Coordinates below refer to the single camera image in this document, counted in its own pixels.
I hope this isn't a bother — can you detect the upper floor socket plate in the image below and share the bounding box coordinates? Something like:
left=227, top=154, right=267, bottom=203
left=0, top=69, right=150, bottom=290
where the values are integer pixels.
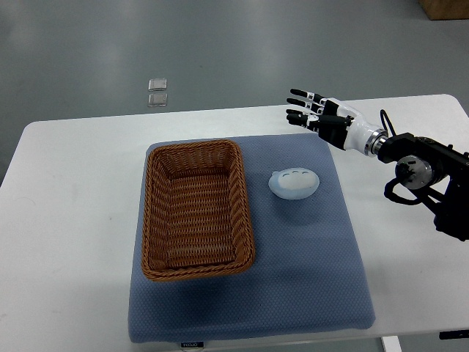
left=148, top=78, right=167, bottom=92

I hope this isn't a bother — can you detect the black middle robot finger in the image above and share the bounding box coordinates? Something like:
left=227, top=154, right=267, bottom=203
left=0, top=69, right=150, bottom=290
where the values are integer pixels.
left=287, top=98, right=324, bottom=111

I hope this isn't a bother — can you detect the black little robot finger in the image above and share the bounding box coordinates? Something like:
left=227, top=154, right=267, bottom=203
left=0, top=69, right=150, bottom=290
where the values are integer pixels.
left=287, top=114, right=319, bottom=131

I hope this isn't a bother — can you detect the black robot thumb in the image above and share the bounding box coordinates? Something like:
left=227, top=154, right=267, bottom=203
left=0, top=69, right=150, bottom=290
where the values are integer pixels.
left=319, top=115, right=352, bottom=128

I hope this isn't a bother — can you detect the black ring robot finger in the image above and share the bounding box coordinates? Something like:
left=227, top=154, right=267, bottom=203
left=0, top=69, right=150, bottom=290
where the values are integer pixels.
left=286, top=109, right=319, bottom=120

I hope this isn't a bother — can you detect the white table leg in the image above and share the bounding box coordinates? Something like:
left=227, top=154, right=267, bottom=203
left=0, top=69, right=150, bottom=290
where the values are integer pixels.
left=380, top=336, right=402, bottom=352

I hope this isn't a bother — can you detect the light blue plush toy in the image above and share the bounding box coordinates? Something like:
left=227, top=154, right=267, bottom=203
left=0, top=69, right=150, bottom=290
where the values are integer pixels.
left=268, top=167, right=320, bottom=200

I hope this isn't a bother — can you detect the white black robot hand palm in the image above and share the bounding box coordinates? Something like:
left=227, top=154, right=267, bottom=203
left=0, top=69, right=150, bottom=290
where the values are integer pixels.
left=318, top=98, right=383, bottom=151

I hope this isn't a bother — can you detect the brown wicker basket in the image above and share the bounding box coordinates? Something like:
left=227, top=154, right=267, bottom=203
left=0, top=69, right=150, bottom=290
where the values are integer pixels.
left=141, top=139, right=255, bottom=282

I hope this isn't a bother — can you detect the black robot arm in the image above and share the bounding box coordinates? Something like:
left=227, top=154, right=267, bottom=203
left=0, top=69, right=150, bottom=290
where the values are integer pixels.
left=286, top=89, right=468, bottom=241

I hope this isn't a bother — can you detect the blue quilted mat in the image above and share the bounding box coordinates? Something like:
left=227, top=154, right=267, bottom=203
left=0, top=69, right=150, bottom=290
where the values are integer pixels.
left=128, top=133, right=375, bottom=343

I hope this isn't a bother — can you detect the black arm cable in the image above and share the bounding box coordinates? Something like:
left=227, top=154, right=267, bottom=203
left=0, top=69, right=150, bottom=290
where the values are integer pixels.
left=379, top=109, right=399, bottom=137

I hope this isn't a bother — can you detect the black bracket under table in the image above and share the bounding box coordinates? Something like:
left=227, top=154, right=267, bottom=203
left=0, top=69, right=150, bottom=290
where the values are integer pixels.
left=439, top=329, right=469, bottom=340

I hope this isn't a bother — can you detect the brown cardboard box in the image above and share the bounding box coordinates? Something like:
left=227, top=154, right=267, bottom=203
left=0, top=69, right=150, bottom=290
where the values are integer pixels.
left=418, top=0, right=469, bottom=21

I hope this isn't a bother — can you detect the black index robot finger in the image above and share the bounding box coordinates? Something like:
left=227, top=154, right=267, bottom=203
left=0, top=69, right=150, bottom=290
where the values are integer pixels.
left=290, top=89, right=326, bottom=103

